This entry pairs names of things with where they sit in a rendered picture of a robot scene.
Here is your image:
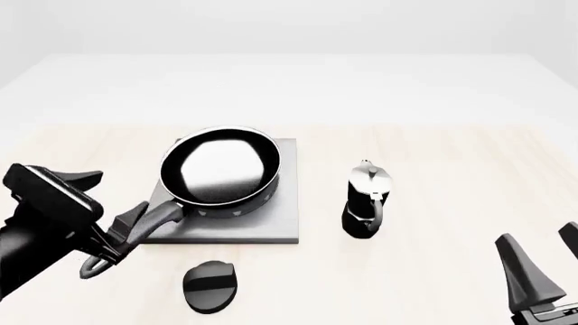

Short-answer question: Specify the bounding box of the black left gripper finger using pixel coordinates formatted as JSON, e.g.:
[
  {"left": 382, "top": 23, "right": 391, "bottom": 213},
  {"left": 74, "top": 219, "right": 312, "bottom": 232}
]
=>
[
  {"left": 66, "top": 171, "right": 105, "bottom": 192},
  {"left": 106, "top": 200, "right": 151, "bottom": 255}
]

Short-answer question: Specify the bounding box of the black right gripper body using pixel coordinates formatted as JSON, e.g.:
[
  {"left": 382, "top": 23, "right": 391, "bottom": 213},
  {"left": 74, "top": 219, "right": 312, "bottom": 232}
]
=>
[{"left": 509, "top": 302, "right": 578, "bottom": 325}]

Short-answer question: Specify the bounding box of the black and silver moka pot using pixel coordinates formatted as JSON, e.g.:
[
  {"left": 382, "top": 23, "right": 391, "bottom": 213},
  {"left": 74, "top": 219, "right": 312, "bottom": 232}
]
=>
[{"left": 340, "top": 159, "right": 394, "bottom": 240}]

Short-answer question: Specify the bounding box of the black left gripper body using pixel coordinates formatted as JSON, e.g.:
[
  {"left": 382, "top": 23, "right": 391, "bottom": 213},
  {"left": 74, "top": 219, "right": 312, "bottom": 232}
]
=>
[{"left": 3, "top": 162, "right": 124, "bottom": 266}]

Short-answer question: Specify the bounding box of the black frying pan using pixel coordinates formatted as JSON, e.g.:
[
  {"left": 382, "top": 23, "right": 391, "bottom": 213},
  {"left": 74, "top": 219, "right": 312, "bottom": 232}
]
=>
[{"left": 79, "top": 125, "right": 283, "bottom": 280}]

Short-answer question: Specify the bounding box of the round black stove knob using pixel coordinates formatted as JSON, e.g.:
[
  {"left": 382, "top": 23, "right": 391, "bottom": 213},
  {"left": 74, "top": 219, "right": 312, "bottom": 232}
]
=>
[{"left": 182, "top": 260, "right": 238, "bottom": 314}]

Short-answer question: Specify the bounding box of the flat grey stove plate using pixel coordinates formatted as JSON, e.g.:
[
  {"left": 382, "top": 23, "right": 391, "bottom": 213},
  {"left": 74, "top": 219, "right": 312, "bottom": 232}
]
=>
[{"left": 138, "top": 137, "right": 301, "bottom": 246}]

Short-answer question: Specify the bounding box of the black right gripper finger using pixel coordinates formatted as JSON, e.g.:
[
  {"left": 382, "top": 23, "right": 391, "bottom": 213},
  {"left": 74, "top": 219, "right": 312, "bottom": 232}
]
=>
[
  {"left": 557, "top": 221, "right": 578, "bottom": 259},
  {"left": 494, "top": 233, "right": 568, "bottom": 315}
]

